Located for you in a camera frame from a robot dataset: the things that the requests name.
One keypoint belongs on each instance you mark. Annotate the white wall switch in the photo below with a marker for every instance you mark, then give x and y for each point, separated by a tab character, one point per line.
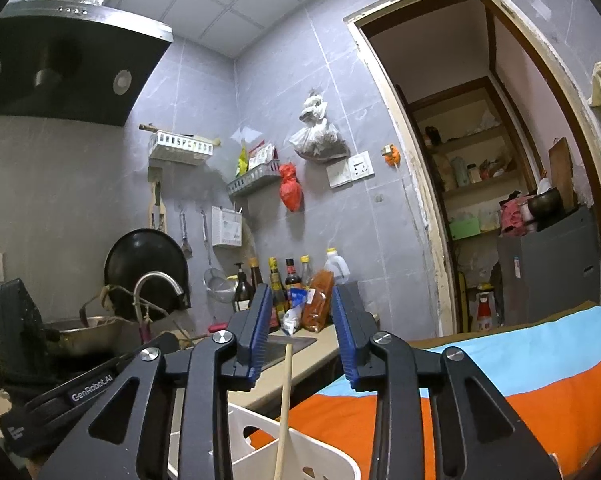
339	175

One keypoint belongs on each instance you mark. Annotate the dark pump bottle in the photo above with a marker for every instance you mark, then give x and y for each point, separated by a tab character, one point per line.
242	292

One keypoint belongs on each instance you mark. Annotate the green box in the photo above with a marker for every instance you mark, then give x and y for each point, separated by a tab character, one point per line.
464	229

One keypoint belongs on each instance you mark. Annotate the red brown spice packet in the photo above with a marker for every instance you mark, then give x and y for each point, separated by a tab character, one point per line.
318	305

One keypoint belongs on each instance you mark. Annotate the blue white packet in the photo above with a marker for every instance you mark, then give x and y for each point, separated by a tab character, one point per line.
293	312

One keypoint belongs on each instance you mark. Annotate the steel kitchen cleaver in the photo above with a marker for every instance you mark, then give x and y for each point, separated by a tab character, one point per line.
295	343

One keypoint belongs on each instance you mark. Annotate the small pink object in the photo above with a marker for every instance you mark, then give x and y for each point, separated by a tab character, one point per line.
219	328

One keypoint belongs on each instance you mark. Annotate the clear plastic bag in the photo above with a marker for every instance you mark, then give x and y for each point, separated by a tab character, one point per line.
318	140

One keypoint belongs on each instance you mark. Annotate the wooden chopstick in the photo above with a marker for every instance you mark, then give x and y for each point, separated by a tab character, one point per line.
284	410

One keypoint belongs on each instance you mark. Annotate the hanging steel strainer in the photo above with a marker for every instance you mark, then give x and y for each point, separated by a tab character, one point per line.
220	285

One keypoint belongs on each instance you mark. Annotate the white wall socket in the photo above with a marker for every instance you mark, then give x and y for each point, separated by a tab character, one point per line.
360	166

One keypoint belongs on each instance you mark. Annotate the yellow label sauce bottle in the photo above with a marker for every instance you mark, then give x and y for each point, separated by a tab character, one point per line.
276	285

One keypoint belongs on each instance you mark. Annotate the wooden shelf unit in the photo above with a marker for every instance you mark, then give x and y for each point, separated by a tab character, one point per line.
475	140

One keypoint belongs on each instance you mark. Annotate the black bowl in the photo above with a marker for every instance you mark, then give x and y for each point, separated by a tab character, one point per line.
544	204

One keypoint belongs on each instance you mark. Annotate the pink bag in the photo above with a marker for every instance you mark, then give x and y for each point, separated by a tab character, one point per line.
511	217

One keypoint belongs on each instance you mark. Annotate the hanging steel spatula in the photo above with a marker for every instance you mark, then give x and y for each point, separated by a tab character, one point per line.
185	242

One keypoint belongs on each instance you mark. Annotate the striped orange blue brown cloth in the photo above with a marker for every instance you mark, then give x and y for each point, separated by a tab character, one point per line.
530	360

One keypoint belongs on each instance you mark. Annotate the white wall chopstick holder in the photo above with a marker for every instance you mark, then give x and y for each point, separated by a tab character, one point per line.
226	227

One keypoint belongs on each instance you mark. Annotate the steel kitchen faucet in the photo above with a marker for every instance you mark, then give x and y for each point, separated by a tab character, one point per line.
155	276

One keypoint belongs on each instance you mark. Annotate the black range hood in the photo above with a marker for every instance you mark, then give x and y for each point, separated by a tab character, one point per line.
70	70

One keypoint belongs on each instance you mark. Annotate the white wall rack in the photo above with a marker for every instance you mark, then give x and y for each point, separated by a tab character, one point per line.
180	149

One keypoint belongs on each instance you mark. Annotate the yellow cap clear bottle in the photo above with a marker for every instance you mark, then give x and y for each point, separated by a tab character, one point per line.
306	272

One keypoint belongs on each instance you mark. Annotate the wooden cutting board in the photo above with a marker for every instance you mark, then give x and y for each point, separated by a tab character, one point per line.
561	170

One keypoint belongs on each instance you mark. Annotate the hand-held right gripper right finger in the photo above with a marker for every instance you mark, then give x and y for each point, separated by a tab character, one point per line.
344	340

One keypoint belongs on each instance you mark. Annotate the red plastic bag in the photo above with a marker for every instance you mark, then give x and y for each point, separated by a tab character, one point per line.
290	192

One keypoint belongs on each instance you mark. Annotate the grey refrigerator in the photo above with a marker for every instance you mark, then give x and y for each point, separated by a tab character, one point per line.
545	270

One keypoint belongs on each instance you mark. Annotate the orange wall hook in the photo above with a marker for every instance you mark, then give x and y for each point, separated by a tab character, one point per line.
391	156

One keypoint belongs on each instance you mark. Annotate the metal wall shelf with packets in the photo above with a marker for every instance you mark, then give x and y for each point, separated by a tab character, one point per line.
253	180

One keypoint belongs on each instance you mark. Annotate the steel pot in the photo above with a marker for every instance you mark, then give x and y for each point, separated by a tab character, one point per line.
90	332

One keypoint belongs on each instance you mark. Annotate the wooden door frame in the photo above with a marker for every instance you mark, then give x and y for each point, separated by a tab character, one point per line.
440	280

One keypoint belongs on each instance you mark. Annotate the black wok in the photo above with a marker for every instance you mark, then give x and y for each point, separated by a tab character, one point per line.
145	255

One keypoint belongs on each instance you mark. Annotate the white plastic utensil holder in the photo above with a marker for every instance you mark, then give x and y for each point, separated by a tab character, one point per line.
320	452

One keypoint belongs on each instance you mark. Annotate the dark sauce bottle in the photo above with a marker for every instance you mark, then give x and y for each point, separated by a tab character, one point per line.
255	275

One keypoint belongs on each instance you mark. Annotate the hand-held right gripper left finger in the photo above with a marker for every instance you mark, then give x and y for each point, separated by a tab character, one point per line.
260	330

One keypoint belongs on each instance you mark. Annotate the plastic oil jug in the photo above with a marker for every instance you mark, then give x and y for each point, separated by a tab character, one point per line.
338	267

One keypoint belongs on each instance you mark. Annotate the red cap soy bottle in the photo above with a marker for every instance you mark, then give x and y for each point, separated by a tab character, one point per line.
292	277

